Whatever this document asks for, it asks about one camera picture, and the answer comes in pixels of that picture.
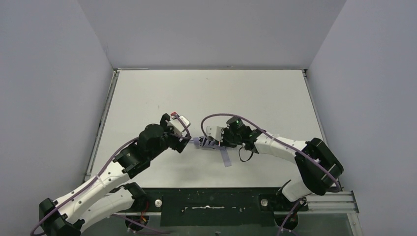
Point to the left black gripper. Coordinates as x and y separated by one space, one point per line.
182 143

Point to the lavender folding umbrella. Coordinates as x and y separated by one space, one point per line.
205 143

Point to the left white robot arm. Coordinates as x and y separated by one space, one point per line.
111 191

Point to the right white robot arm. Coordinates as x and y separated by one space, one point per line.
317 165

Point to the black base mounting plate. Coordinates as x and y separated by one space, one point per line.
266 219

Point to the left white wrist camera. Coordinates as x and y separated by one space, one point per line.
179 123

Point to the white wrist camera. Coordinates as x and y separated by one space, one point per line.
179 123
215 133

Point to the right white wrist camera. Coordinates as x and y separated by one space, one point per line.
215 133

